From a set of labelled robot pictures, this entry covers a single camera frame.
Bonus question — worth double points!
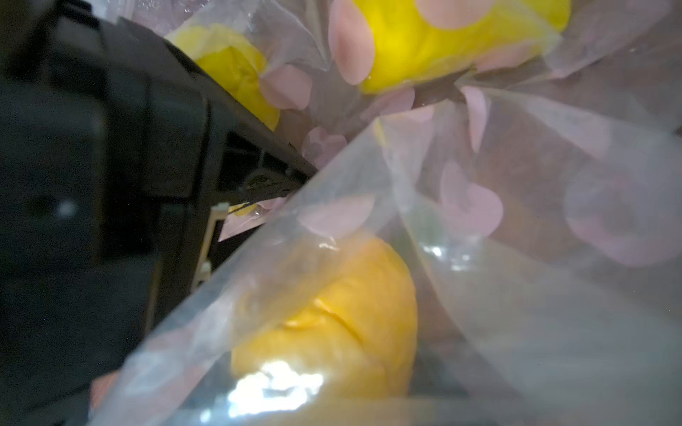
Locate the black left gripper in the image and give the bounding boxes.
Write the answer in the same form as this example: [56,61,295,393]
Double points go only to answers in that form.
[1,1,314,425]

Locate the small yellow pear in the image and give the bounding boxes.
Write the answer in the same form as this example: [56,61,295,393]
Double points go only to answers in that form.
[167,24,281,131]

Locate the orange yellow pear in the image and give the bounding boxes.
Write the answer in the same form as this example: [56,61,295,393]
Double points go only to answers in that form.
[230,235,418,399]

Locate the clear zip bag with pears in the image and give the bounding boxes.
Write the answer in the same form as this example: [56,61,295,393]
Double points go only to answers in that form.
[91,1,681,425]

